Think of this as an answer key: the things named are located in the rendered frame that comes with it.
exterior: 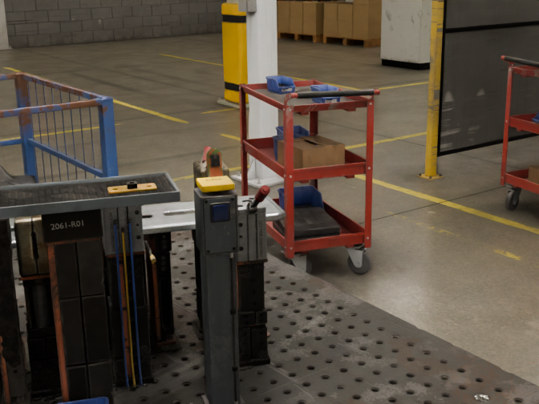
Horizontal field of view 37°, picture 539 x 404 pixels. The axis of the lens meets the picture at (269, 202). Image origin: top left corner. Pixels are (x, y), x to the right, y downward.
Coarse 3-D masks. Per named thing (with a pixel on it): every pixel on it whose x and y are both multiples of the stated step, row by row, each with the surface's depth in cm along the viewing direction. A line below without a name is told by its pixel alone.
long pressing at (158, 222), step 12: (156, 204) 187; (168, 204) 186; (180, 204) 186; (192, 204) 186; (276, 204) 186; (156, 216) 178; (168, 216) 178; (180, 216) 178; (192, 216) 177; (276, 216) 178; (144, 228) 170; (156, 228) 170; (168, 228) 171; (180, 228) 172; (192, 228) 173; (12, 240) 163
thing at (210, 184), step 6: (198, 180) 146; (204, 180) 146; (210, 180) 146; (216, 180) 146; (222, 180) 146; (228, 180) 146; (198, 186) 146; (204, 186) 142; (210, 186) 143; (216, 186) 143; (222, 186) 143; (228, 186) 143; (234, 186) 144; (210, 192) 145; (216, 192) 145
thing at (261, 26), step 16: (240, 0) 543; (256, 0) 540; (272, 0) 545; (256, 16) 543; (272, 16) 548; (256, 32) 547; (272, 32) 551; (256, 48) 550; (272, 48) 554; (256, 64) 554; (272, 64) 557; (256, 80) 558; (256, 112) 565; (272, 112) 567; (256, 128) 568; (272, 128) 570; (256, 160) 576; (240, 176) 587; (256, 176) 580; (272, 176) 580
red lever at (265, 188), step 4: (260, 188) 151; (264, 188) 150; (268, 188) 151; (260, 192) 151; (264, 192) 151; (268, 192) 151; (256, 196) 154; (260, 196) 152; (264, 196) 152; (256, 200) 156; (260, 200) 154; (248, 204) 161; (252, 204) 159; (256, 204) 159; (248, 208) 161; (252, 208) 161; (256, 208) 161; (248, 212) 162; (252, 212) 162
